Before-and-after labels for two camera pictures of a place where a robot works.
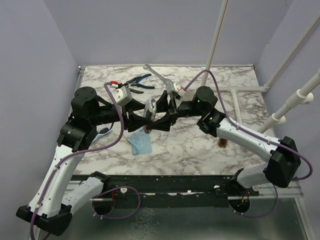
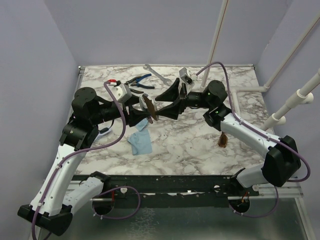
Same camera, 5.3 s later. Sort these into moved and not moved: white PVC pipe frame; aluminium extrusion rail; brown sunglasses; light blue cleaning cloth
Moved: brown sunglasses
Not moved: aluminium extrusion rail; light blue cleaning cloth; white PVC pipe frame
